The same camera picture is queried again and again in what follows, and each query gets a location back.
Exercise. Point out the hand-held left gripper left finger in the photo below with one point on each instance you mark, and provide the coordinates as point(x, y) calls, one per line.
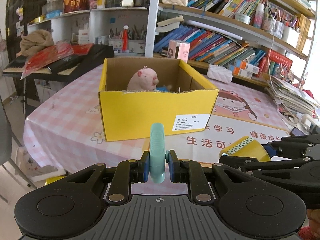
point(145, 166)

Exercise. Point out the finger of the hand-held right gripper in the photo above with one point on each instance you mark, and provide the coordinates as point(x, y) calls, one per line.
point(275, 165)
point(292, 146)

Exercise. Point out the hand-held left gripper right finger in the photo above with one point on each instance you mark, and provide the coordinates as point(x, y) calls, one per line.
point(173, 166)

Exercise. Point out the small teal stapler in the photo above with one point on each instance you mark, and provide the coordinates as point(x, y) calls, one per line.
point(157, 150)

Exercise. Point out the yellow tape roll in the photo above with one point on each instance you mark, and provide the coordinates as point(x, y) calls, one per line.
point(252, 150)

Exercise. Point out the yellow cardboard box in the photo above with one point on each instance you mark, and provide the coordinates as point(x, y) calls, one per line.
point(137, 115)

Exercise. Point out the pink pig plush toy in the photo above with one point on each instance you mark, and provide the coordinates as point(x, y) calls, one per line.
point(142, 80)

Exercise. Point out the person's right hand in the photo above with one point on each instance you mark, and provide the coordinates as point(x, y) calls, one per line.
point(314, 217)

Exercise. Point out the black smartphone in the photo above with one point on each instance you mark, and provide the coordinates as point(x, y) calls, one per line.
point(296, 131)

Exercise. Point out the stack of papers and notebooks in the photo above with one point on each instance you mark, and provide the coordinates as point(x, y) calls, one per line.
point(290, 95)

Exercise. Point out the red boxed book set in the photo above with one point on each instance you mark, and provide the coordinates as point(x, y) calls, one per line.
point(280, 60)

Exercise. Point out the white and orange carton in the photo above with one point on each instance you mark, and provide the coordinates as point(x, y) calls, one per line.
point(240, 71)
point(247, 66)

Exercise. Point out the pink checked printed tablecloth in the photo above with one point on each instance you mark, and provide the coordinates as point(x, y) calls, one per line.
point(62, 120)

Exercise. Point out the white quilted pouch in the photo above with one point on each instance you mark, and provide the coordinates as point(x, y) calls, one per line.
point(220, 73)

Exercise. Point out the white pen container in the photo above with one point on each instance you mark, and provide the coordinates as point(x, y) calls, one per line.
point(290, 37)

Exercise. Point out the pink cartoon tissue box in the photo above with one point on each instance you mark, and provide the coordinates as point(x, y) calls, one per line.
point(180, 51)

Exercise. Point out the white pen holder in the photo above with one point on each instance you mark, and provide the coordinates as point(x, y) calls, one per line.
point(136, 46)

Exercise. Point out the black electric keyboard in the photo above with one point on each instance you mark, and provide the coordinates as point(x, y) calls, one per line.
point(95, 55)

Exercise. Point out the row of leaning books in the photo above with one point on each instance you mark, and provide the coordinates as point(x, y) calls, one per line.
point(207, 45)

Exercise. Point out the red tassel ornament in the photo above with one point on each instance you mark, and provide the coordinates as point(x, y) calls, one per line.
point(125, 38)

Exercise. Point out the pastel patterned bottle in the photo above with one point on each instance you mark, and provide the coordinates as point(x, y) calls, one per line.
point(258, 16)

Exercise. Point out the white bookshelf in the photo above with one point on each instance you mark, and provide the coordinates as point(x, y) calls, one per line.
point(151, 30)

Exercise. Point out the white round jar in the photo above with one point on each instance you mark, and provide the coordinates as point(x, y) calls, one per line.
point(242, 18)

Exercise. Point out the black keyboard stand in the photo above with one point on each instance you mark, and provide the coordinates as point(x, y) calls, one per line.
point(25, 97)

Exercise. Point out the stacked flat white books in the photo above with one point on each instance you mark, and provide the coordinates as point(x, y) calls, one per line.
point(170, 23)

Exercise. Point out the grey chair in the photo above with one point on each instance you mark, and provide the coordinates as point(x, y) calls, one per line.
point(3, 135)

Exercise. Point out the red paper packets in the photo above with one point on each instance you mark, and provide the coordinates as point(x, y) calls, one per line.
point(47, 57)

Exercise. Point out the row of upright books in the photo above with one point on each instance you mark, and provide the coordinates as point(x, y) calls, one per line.
point(232, 0)

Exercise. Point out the brown crumpled cloth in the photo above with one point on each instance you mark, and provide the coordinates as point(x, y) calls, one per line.
point(35, 42)

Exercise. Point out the small pink hanging charm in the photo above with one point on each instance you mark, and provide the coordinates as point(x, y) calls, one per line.
point(19, 12)

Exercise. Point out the dark door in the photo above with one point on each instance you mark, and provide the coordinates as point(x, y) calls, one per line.
point(15, 10)

